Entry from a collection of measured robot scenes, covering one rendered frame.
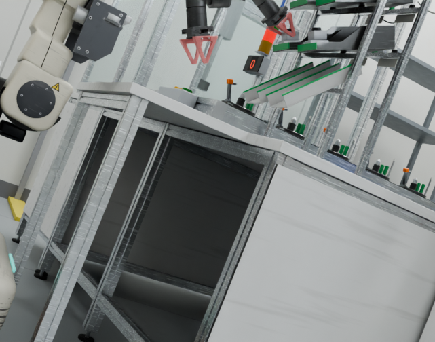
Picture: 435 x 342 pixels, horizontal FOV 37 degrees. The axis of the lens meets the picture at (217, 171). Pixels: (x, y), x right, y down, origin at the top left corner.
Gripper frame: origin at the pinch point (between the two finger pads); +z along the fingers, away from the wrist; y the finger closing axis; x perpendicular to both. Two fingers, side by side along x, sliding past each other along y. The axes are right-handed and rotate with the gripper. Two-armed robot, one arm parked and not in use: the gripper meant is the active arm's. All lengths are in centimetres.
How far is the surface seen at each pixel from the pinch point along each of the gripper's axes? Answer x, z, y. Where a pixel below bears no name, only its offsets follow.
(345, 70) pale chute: 2.9, 14.6, -22.8
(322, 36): -0.3, 2.8, -17.9
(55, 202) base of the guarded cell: 96, 9, 112
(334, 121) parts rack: 17.3, 22.6, -25.6
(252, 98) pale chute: 22.5, 8.2, 5.5
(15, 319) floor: 132, 11, 28
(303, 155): 40, 12, -49
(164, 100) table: 54, -21, -33
